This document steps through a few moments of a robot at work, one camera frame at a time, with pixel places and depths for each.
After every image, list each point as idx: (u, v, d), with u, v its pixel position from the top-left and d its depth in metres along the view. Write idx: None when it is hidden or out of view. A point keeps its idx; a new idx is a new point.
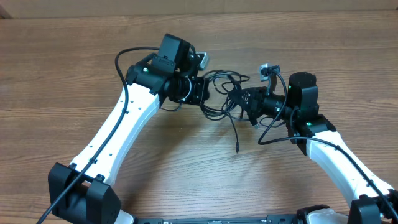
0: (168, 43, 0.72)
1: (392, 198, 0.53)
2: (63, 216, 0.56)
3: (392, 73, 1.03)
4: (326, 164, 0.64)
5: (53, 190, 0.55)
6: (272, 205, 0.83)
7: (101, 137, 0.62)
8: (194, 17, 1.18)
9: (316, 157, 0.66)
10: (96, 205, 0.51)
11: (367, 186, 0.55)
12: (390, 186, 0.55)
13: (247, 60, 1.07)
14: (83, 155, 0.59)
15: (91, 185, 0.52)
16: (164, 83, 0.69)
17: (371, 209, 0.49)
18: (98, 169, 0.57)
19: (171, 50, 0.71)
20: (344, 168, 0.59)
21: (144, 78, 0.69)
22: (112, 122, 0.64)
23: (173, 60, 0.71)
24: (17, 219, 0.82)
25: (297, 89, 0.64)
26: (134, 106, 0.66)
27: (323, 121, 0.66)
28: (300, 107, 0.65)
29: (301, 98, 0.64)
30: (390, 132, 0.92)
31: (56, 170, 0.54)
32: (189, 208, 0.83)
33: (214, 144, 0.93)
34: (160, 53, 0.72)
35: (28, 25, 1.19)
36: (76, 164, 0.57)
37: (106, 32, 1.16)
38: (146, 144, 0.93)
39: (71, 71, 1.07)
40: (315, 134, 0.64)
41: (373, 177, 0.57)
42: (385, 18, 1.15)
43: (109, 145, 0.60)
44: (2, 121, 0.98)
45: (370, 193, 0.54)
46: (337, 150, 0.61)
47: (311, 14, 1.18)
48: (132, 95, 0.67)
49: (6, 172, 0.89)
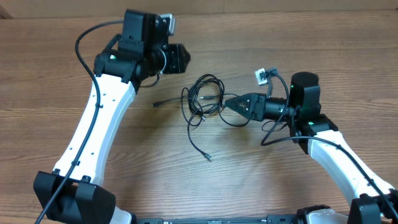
0: (130, 21, 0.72)
1: (393, 198, 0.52)
2: (59, 219, 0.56)
3: (392, 73, 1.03)
4: (327, 163, 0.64)
5: (43, 197, 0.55)
6: (272, 205, 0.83)
7: (78, 137, 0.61)
8: (194, 17, 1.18)
9: (317, 156, 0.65)
10: (87, 206, 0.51)
11: (367, 185, 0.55)
12: (391, 186, 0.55)
13: (247, 60, 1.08)
14: (64, 159, 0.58)
15: (78, 187, 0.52)
16: (135, 68, 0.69)
17: (372, 209, 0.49)
18: (83, 170, 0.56)
19: (135, 28, 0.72)
20: (345, 168, 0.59)
21: (115, 65, 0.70)
22: (87, 120, 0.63)
23: (140, 40, 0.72)
24: (16, 219, 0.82)
25: (300, 88, 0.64)
26: (107, 99, 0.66)
27: (325, 120, 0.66)
28: (303, 107, 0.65)
29: (303, 98, 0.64)
30: (390, 132, 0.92)
31: (40, 180, 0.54)
32: (189, 208, 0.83)
33: (214, 143, 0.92)
34: (125, 33, 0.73)
35: (27, 25, 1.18)
36: (60, 170, 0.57)
37: (106, 32, 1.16)
38: (146, 145, 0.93)
39: (71, 71, 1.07)
40: (317, 133, 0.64)
41: (374, 177, 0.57)
42: (385, 18, 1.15)
43: (89, 145, 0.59)
44: (2, 121, 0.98)
45: (370, 192, 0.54)
46: (338, 150, 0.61)
47: (311, 14, 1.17)
48: (104, 88, 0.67)
49: (6, 172, 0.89)
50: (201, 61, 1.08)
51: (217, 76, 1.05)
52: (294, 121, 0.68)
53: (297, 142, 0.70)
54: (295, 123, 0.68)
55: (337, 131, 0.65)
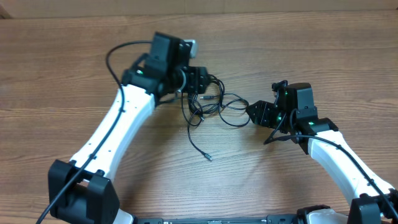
0: (158, 42, 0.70)
1: (392, 197, 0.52)
2: (63, 216, 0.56)
3: (392, 73, 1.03)
4: (327, 163, 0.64)
5: (54, 187, 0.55)
6: (272, 205, 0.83)
7: (99, 135, 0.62)
8: (194, 18, 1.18)
9: (317, 156, 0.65)
10: (97, 200, 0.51)
11: (367, 185, 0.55)
12: (391, 186, 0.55)
13: (247, 60, 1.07)
14: (82, 152, 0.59)
15: (91, 180, 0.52)
16: (157, 85, 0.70)
17: (372, 208, 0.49)
18: (98, 164, 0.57)
19: (161, 49, 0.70)
20: (345, 168, 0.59)
21: (139, 79, 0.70)
22: (109, 122, 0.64)
23: (164, 60, 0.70)
24: (16, 219, 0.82)
25: (293, 91, 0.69)
26: (130, 106, 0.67)
27: (325, 121, 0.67)
28: (298, 108, 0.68)
29: (296, 99, 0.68)
30: (390, 132, 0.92)
31: (55, 169, 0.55)
32: (189, 208, 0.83)
33: (214, 144, 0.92)
34: (151, 52, 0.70)
35: (27, 25, 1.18)
36: (76, 161, 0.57)
37: (106, 32, 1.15)
38: (146, 145, 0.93)
39: (71, 71, 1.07)
40: (317, 133, 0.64)
41: (374, 177, 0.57)
42: (385, 18, 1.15)
43: (108, 143, 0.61)
44: (2, 121, 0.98)
45: (370, 192, 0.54)
46: (339, 150, 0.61)
47: (311, 14, 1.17)
48: (129, 95, 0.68)
49: (5, 172, 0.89)
50: (201, 61, 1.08)
51: (218, 76, 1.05)
52: (293, 124, 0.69)
53: (298, 143, 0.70)
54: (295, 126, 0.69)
55: (337, 131, 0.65)
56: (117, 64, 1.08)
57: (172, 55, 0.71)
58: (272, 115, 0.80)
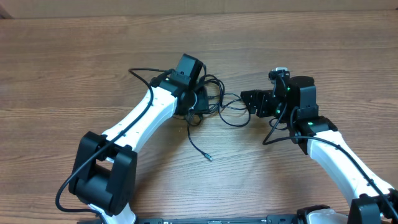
0: (185, 60, 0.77)
1: (392, 197, 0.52)
2: (79, 189, 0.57)
3: (392, 73, 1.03)
4: (326, 164, 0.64)
5: (80, 157, 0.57)
6: (272, 205, 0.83)
7: (129, 119, 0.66)
8: (194, 17, 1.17)
9: (316, 157, 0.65)
10: (122, 172, 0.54)
11: (367, 185, 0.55)
12: (390, 186, 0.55)
13: (247, 60, 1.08)
14: (113, 129, 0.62)
15: (119, 152, 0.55)
16: (180, 94, 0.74)
17: (372, 209, 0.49)
18: (127, 140, 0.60)
19: (188, 65, 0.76)
20: (344, 168, 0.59)
21: (165, 86, 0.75)
22: (138, 111, 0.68)
23: (188, 75, 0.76)
24: (17, 219, 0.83)
25: (296, 88, 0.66)
26: (158, 102, 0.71)
27: (324, 121, 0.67)
28: (300, 107, 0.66)
29: (299, 98, 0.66)
30: (389, 132, 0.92)
31: (87, 138, 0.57)
32: (189, 208, 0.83)
33: (214, 144, 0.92)
34: (178, 68, 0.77)
35: (27, 25, 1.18)
36: (107, 135, 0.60)
37: (106, 32, 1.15)
38: (146, 144, 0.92)
39: (71, 71, 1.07)
40: (316, 134, 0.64)
41: (374, 177, 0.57)
42: (385, 18, 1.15)
43: (137, 126, 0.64)
44: (2, 121, 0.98)
45: (370, 192, 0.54)
46: (337, 150, 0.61)
47: (311, 14, 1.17)
48: (157, 94, 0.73)
49: (6, 172, 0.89)
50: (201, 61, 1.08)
51: (218, 76, 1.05)
52: (293, 122, 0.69)
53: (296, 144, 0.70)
54: (295, 124, 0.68)
55: (337, 131, 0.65)
56: (117, 64, 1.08)
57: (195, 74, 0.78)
58: (270, 107, 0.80)
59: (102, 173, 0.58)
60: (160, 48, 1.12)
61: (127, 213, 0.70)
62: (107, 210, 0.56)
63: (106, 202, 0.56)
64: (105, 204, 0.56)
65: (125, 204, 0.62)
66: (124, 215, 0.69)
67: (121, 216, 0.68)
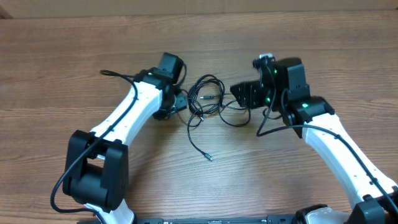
0: (166, 58, 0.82)
1: (395, 195, 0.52)
2: (73, 188, 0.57)
3: (392, 73, 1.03)
4: (324, 154, 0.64)
5: (70, 156, 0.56)
6: (272, 205, 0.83)
7: (115, 115, 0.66)
8: (194, 17, 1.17)
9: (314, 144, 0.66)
10: (114, 166, 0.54)
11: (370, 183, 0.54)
12: (395, 184, 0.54)
13: (247, 60, 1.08)
14: (101, 126, 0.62)
15: (109, 147, 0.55)
16: (165, 86, 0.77)
17: (376, 212, 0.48)
18: (116, 135, 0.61)
19: (170, 63, 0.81)
20: (344, 161, 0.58)
21: (149, 80, 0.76)
22: (124, 107, 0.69)
23: (171, 71, 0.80)
24: (17, 219, 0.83)
25: (283, 69, 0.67)
26: (142, 97, 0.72)
27: (320, 100, 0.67)
28: (290, 89, 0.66)
29: (288, 79, 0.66)
30: (390, 132, 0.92)
31: (75, 137, 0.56)
32: (190, 208, 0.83)
33: (214, 144, 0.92)
34: (160, 66, 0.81)
35: (27, 25, 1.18)
36: (95, 132, 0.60)
37: (106, 32, 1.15)
38: (145, 145, 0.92)
39: (71, 71, 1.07)
40: (313, 118, 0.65)
41: (376, 173, 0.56)
42: (385, 18, 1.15)
43: (124, 121, 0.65)
44: (2, 121, 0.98)
45: (372, 190, 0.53)
46: (337, 139, 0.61)
47: (311, 14, 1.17)
48: (140, 89, 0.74)
49: (6, 172, 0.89)
50: (201, 61, 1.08)
51: (217, 77, 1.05)
52: (285, 105, 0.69)
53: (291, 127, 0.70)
54: (286, 106, 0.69)
55: (334, 114, 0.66)
56: (117, 64, 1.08)
57: (176, 72, 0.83)
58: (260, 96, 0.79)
59: (94, 170, 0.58)
60: (160, 48, 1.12)
61: (124, 211, 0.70)
62: (104, 206, 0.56)
63: (102, 198, 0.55)
64: (101, 200, 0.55)
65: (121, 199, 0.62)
66: (122, 213, 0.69)
67: (119, 214, 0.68)
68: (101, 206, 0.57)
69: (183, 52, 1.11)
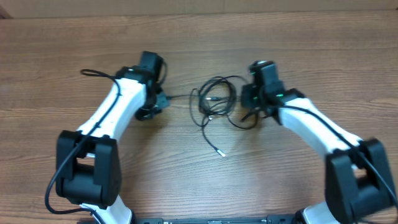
0: (147, 56, 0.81)
1: (362, 148, 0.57)
2: (66, 189, 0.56)
3: (392, 73, 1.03)
4: (300, 128, 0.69)
5: (60, 157, 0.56)
6: (272, 205, 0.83)
7: (100, 111, 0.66)
8: (194, 17, 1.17)
9: (291, 122, 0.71)
10: (104, 162, 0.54)
11: (337, 140, 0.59)
12: (358, 138, 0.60)
13: (247, 60, 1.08)
14: (87, 124, 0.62)
15: (97, 144, 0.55)
16: (147, 83, 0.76)
17: (343, 160, 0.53)
18: (103, 131, 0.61)
19: (150, 60, 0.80)
20: (314, 127, 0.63)
21: (130, 77, 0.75)
22: (107, 104, 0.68)
23: (152, 68, 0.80)
24: (17, 219, 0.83)
25: (259, 68, 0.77)
26: (126, 92, 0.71)
27: (292, 92, 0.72)
28: (266, 84, 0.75)
29: (262, 76, 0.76)
30: (389, 132, 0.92)
31: (63, 137, 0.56)
32: (189, 208, 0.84)
33: (214, 144, 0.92)
34: (140, 63, 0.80)
35: (27, 25, 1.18)
36: (81, 130, 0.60)
37: (106, 32, 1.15)
38: (145, 144, 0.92)
39: (71, 71, 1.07)
40: (286, 103, 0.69)
41: (342, 132, 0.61)
42: (385, 18, 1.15)
43: (109, 116, 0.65)
44: (2, 121, 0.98)
45: (341, 145, 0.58)
46: (308, 114, 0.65)
47: (311, 14, 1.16)
48: (123, 85, 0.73)
49: (6, 172, 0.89)
50: (201, 61, 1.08)
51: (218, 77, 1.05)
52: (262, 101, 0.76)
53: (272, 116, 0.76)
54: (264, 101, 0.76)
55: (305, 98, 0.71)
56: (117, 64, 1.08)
57: (157, 69, 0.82)
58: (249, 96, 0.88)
59: (87, 168, 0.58)
60: (160, 48, 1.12)
61: (121, 209, 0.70)
62: (101, 202, 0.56)
63: (96, 195, 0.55)
64: (96, 196, 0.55)
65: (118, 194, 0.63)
66: (120, 211, 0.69)
67: (117, 211, 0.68)
68: (97, 204, 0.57)
69: (183, 52, 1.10)
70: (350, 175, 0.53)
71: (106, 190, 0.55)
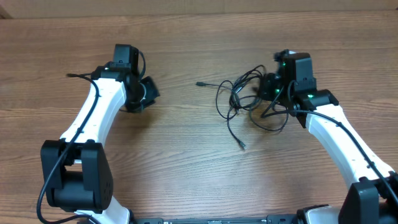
0: (119, 50, 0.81)
1: (391, 180, 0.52)
2: (58, 200, 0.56)
3: (392, 73, 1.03)
4: (325, 141, 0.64)
5: (45, 169, 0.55)
6: (272, 205, 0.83)
7: (81, 116, 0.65)
8: (194, 17, 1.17)
9: (316, 131, 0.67)
10: (92, 167, 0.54)
11: (367, 168, 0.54)
12: (392, 170, 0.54)
13: (247, 60, 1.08)
14: (69, 130, 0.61)
15: (82, 150, 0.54)
16: (125, 78, 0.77)
17: (372, 192, 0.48)
18: (87, 135, 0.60)
19: (124, 53, 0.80)
20: (343, 145, 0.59)
21: (106, 75, 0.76)
22: (87, 107, 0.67)
23: (127, 61, 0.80)
24: (16, 219, 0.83)
25: (292, 61, 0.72)
26: (105, 92, 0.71)
27: (324, 93, 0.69)
28: (297, 80, 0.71)
29: (295, 70, 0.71)
30: (390, 132, 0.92)
31: (45, 148, 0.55)
32: (189, 208, 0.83)
33: (214, 144, 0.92)
34: (115, 59, 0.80)
35: (27, 25, 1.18)
36: (65, 137, 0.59)
37: (106, 32, 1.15)
38: (145, 144, 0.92)
39: (70, 71, 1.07)
40: (316, 107, 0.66)
41: (374, 159, 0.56)
42: (385, 18, 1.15)
43: (92, 119, 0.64)
44: (2, 121, 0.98)
45: (370, 175, 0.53)
46: (338, 127, 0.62)
47: (311, 14, 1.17)
48: (101, 86, 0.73)
49: (5, 172, 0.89)
50: (201, 61, 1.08)
51: (217, 77, 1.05)
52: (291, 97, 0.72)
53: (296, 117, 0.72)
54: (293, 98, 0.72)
55: (337, 106, 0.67)
56: None
57: (133, 61, 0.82)
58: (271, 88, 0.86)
59: (76, 175, 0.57)
60: (160, 48, 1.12)
61: (118, 210, 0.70)
62: (94, 206, 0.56)
63: (89, 200, 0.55)
64: (89, 202, 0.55)
65: (111, 195, 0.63)
66: (116, 211, 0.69)
67: (114, 213, 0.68)
68: (91, 208, 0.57)
69: (183, 52, 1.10)
70: (375, 208, 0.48)
71: (98, 195, 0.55)
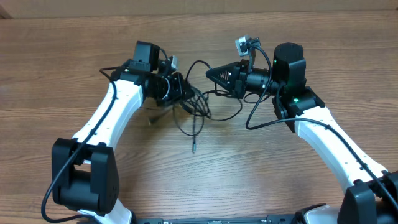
0: (139, 48, 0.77)
1: (385, 180, 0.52)
2: (63, 198, 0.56)
3: (392, 73, 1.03)
4: (316, 145, 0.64)
5: (54, 166, 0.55)
6: (272, 205, 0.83)
7: (96, 117, 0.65)
8: (194, 17, 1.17)
9: (305, 135, 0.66)
10: (101, 170, 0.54)
11: (360, 170, 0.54)
12: (384, 169, 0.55)
13: None
14: (83, 130, 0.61)
15: (93, 152, 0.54)
16: (143, 82, 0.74)
17: (365, 194, 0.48)
18: (99, 139, 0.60)
19: (143, 53, 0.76)
20: (335, 149, 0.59)
21: (125, 76, 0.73)
22: (104, 108, 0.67)
23: (147, 61, 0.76)
24: (17, 219, 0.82)
25: (285, 63, 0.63)
26: (122, 95, 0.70)
27: (311, 96, 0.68)
28: (287, 84, 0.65)
29: (288, 74, 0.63)
30: (389, 132, 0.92)
31: (58, 145, 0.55)
32: (189, 208, 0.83)
33: (214, 144, 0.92)
34: (135, 57, 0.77)
35: (27, 25, 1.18)
36: (77, 137, 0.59)
37: (106, 32, 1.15)
38: (145, 145, 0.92)
39: (70, 71, 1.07)
40: (303, 112, 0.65)
41: (366, 160, 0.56)
42: (385, 18, 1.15)
43: (106, 122, 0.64)
44: (2, 121, 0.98)
45: (364, 176, 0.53)
46: (328, 130, 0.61)
47: (311, 14, 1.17)
48: (119, 87, 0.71)
49: (6, 172, 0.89)
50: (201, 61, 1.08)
51: None
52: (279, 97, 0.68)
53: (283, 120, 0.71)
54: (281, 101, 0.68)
55: (324, 107, 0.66)
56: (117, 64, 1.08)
57: (153, 60, 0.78)
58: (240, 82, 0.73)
59: (83, 175, 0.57)
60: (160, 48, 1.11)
61: (120, 211, 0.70)
62: (99, 210, 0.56)
63: (94, 202, 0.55)
64: (94, 204, 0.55)
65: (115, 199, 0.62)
66: (119, 213, 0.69)
67: (117, 214, 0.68)
68: (94, 211, 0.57)
69: (183, 52, 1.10)
70: (372, 210, 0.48)
71: (104, 198, 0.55)
